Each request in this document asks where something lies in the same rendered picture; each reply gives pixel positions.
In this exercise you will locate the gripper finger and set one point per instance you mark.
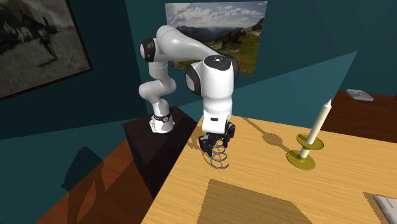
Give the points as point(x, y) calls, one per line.
point(230, 131)
point(204, 144)

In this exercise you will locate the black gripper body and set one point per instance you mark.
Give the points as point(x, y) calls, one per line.
point(217, 136)

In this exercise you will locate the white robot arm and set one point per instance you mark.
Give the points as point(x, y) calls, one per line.
point(217, 93)

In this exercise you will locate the grey metal coil spring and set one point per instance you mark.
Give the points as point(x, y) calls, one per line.
point(219, 161)

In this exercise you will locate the dark robot stand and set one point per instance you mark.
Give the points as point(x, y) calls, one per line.
point(155, 149)

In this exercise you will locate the light wooden table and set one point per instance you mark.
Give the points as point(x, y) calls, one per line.
point(263, 186)

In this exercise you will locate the brass candle holder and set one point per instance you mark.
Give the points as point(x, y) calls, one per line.
point(302, 161)

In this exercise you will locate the white candle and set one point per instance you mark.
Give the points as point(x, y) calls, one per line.
point(319, 119)

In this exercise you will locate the dark brown wooden table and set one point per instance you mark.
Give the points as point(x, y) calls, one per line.
point(359, 119)

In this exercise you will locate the grey flat remote control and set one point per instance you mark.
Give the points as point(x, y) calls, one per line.
point(359, 95)

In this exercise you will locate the grey flat book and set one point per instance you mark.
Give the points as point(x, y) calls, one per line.
point(388, 208)

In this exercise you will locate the landscape wall picture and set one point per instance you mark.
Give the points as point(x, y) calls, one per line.
point(245, 37)

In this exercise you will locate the black and white wall picture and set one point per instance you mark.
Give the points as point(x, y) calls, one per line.
point(34, 46)

